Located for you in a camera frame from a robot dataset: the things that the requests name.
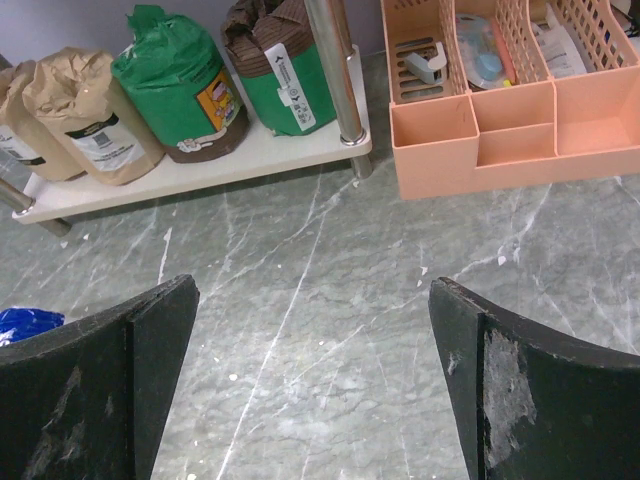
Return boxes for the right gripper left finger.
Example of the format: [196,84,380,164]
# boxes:
[1,275,200,479]

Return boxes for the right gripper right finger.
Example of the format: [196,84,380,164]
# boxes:
[429,277,639,479]

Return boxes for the brown paper roll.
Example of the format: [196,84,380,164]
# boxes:
[22,47,165,186]
[1,60,85,182]

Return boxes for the green roll brown top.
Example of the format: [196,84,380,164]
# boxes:
[221,0,337,136]

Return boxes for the white two-tier shelf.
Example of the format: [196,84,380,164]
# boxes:
[1,1,372,236]

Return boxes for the blue Tempo tissue pack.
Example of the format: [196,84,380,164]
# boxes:
[0,307,65,347]

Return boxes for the orange plastic file organizer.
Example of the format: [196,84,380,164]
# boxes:
[381,1,639,200]

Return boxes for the blue round item packet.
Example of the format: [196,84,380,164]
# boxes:
[455,14,517,91]

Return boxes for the white paper sheets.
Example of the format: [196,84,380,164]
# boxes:
[529,1,587,79]

